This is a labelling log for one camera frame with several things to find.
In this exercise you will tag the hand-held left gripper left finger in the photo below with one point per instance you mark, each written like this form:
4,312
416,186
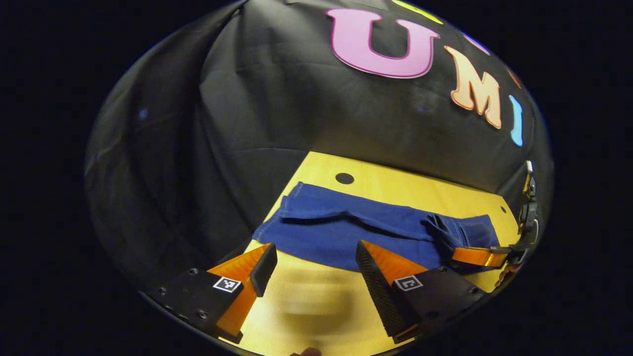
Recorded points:
262,269

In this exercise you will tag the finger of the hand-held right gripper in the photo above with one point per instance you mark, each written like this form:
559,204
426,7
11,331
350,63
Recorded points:
474,256

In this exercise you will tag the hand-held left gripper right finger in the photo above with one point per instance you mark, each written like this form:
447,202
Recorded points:
376,289

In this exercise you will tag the blue jeans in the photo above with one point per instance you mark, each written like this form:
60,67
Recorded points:
346,232

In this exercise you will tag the black backdrop cloth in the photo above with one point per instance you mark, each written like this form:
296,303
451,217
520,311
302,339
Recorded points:
247,109

